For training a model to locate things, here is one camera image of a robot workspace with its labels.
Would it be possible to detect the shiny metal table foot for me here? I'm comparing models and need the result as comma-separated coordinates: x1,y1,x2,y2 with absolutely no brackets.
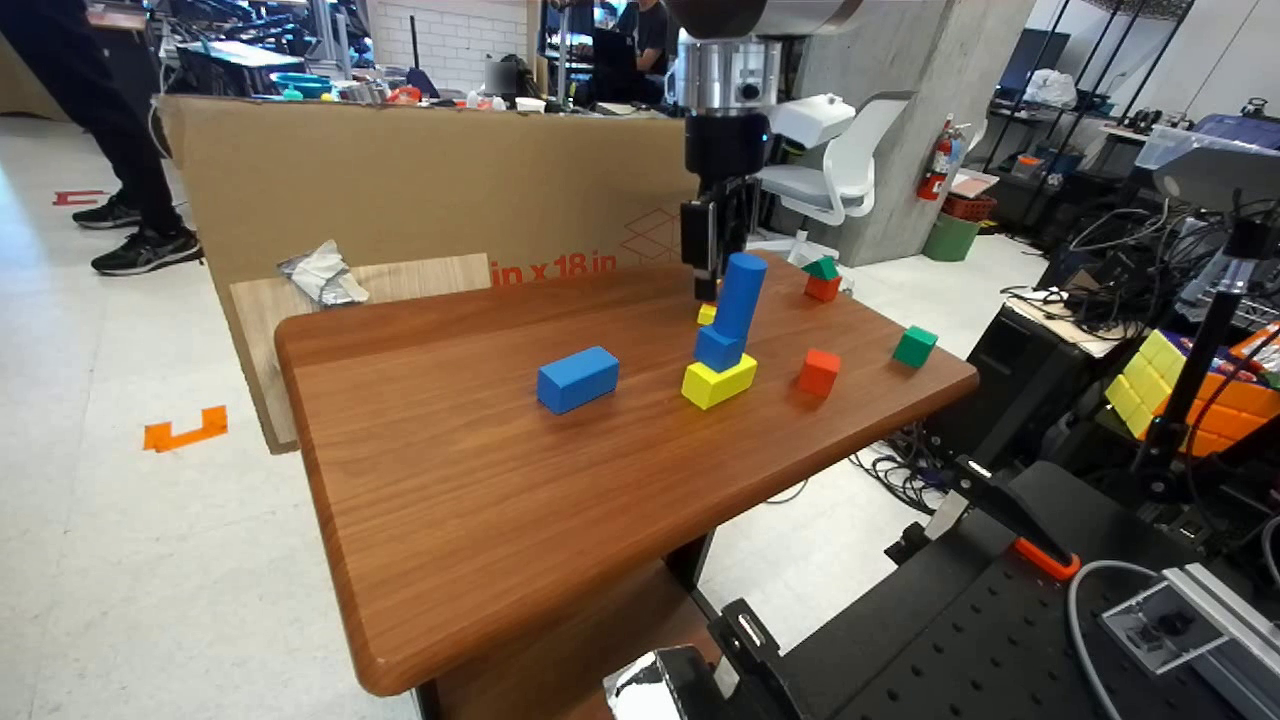
600,646,735,720

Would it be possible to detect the orange crate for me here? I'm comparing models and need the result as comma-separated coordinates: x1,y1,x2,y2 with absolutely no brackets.
1177,325,1280,466

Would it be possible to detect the black sneaker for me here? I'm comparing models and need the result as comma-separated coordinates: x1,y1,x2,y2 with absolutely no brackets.
88,226,206,281
71,193,149,236

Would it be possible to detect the floor power strip with cables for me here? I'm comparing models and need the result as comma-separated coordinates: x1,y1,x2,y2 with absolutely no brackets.
856,427,973,521

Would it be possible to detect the green cube block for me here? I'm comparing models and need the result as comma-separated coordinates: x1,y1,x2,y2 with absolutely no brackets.
887,325,940,372

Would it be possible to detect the small wooden side table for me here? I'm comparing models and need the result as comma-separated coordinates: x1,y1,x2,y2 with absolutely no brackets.
963,281,1139,455

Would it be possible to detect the wooden table pedestal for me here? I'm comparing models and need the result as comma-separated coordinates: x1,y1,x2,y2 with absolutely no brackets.
416,557,727,720

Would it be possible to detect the person in black trousers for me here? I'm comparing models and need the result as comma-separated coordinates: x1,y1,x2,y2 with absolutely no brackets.
0,0,206,281

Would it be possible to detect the yellow foam pad stack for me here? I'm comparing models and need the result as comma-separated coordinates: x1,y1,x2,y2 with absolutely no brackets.
1101,330,1192,443

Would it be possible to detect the cluttered background desk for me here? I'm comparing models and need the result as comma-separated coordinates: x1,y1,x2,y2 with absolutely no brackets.
167,31,311,102

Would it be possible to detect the orange cube block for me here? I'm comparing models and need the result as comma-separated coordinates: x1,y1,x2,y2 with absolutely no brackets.
792,345,847,405

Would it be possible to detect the large cardboard box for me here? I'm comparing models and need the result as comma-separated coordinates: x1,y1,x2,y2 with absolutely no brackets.
157,93,759,455

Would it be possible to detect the silver rail with clear box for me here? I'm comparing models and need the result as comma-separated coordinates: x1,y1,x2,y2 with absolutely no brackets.
1096,557,1280,720

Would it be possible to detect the green bin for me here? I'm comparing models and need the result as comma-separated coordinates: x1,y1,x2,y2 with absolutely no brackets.
920,210,982,267

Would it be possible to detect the seated person in dark shirt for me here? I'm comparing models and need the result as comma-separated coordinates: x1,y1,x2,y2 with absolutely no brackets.
614,0,676,81

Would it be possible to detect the white office chair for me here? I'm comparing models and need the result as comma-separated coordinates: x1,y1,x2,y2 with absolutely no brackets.
742,90,920,263

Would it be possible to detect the yellow L-shaped block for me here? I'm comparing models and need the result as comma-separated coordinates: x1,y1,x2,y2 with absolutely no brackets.
676,352,759,416

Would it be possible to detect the black cable bundle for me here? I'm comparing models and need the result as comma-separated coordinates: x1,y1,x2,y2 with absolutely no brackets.
1057,198,1223,340

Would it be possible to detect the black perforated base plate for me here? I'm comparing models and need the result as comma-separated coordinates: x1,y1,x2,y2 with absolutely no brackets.
742,455,1280,720

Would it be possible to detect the red fire extinguisher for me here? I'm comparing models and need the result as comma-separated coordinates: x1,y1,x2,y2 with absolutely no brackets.
910,118,966,210

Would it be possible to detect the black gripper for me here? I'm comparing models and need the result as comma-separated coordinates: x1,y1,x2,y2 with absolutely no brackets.
676,113,775,309

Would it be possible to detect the grey covered machine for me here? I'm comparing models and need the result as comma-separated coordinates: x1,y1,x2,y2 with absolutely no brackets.
1129,108,1280,221

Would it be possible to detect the black camera stand pole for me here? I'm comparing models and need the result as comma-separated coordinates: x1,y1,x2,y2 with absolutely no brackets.
1129,198,1266,504

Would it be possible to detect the blue rectangular block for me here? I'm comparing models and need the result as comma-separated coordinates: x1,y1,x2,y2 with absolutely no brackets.
535,345,625,421

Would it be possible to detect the small blue cube block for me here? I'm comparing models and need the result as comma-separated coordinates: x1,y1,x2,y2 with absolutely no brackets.
693,325,742,378

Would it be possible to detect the crumpled grey cloth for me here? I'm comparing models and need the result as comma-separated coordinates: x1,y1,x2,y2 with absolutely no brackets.
276,236,372,313

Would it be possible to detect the orange handled clamp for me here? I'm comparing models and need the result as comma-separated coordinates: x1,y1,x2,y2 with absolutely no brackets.
1003,531,1088,589

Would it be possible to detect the white cable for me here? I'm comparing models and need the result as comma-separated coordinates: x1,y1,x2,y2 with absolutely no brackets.
1060,557,1168,720

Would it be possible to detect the tall blue block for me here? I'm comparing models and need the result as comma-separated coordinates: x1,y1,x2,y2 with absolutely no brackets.
712,251,773,348

